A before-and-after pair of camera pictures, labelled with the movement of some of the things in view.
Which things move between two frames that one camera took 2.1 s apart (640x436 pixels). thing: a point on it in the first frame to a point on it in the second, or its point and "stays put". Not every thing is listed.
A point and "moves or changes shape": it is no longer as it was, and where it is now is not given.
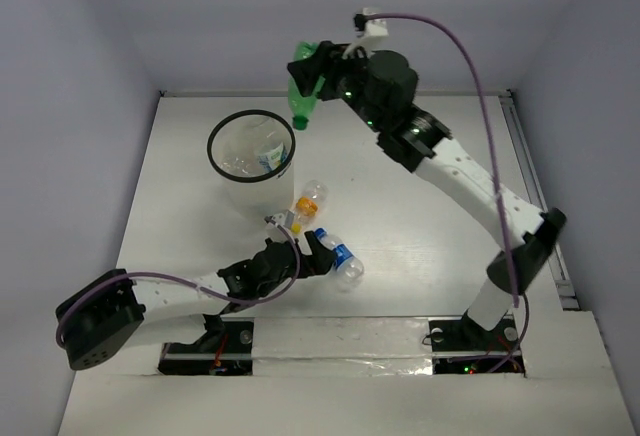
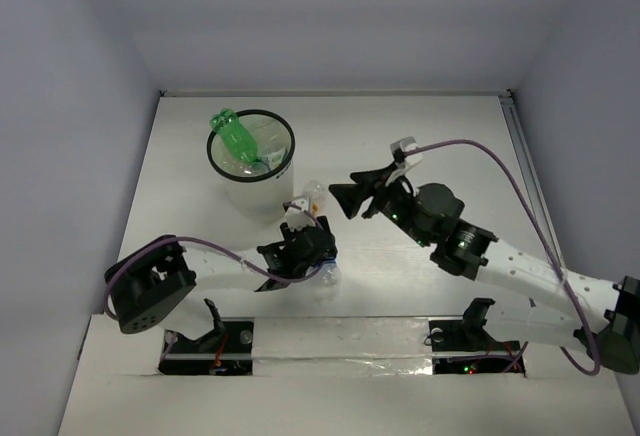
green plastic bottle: (301, 105) to (235, 134)
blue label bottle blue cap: (349, 269) moves or changes shape
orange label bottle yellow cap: (310, 200) stays put
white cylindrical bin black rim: (253, 154) stays put
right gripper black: (328, 63) to (352, 195)
